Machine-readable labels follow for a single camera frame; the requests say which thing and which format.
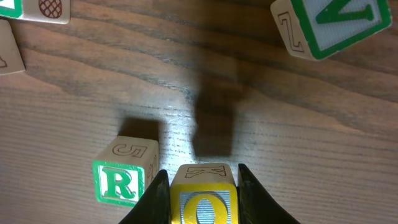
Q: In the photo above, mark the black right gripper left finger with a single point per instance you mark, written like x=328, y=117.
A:
x=154, y=205

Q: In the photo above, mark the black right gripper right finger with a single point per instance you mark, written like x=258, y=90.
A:
x=256, y=205

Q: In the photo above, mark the green R letter block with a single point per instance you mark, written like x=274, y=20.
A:
x=125, y=169

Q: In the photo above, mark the yellow O letter block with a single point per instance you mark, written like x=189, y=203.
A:
x=204, y=193

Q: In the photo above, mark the green V block centre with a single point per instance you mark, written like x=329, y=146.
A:
x=317, y=29

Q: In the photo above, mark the green B letter block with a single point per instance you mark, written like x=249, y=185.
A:
x=49, y=11

